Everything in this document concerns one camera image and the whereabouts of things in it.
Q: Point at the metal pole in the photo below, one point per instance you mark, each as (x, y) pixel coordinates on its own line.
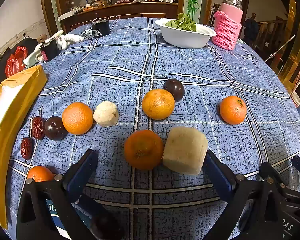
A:
(280, 47)

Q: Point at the wooden stair railing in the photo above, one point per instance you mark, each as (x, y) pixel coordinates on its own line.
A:
(272, 30)

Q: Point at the orange mandarin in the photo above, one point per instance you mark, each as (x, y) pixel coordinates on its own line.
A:
(40, 174)
(233, 110)
(143, 149)
(77, 118)

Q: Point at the yellowish mottled mandarin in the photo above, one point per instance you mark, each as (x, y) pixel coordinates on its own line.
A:
(158, 104)

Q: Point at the black jar with pink label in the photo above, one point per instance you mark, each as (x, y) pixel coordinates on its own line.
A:
(49, 51)

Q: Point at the glass bottle with pink sleeve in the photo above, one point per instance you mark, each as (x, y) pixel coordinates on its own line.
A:
(231, 8)

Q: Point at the blue plaid tablecloth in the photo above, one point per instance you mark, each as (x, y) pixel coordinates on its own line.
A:
(130, 62)

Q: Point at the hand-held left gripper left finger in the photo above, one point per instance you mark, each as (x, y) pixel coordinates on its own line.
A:
(82, 172)

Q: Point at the red dried date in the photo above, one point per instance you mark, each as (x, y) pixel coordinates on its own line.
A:
(26, 148)
(38, 128)

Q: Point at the red plastic bag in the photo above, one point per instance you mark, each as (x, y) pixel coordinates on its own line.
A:
(13, 62)

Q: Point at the wooden counter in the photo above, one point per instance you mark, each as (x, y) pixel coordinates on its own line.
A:
(130, 11)

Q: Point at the yellow cardboard tray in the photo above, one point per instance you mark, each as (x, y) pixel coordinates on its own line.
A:
(5, 120)

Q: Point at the green leafy vegetables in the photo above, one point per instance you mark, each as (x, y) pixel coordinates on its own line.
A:
(182, 23)

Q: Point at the white bowl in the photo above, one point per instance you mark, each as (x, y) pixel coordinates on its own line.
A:
(185, 38)

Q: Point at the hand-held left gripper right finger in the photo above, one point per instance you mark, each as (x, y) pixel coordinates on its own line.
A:
(218, 177)

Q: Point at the grey metal connector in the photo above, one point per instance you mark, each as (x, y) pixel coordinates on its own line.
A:
(86, 33)

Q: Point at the white glove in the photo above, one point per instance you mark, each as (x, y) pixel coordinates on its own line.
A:
(68, 40)
(31, 57)

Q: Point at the large peeled white tuber piece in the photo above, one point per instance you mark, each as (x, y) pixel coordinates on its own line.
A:
(185, 152)

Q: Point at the pink knitted sleeve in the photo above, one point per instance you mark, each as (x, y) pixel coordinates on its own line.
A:
(226, 33)

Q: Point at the small peeled white tuber piece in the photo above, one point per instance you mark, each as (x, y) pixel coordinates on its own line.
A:
(106, 113)

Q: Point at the dark figurine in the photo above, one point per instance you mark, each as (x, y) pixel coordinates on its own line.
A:
(251, 25)

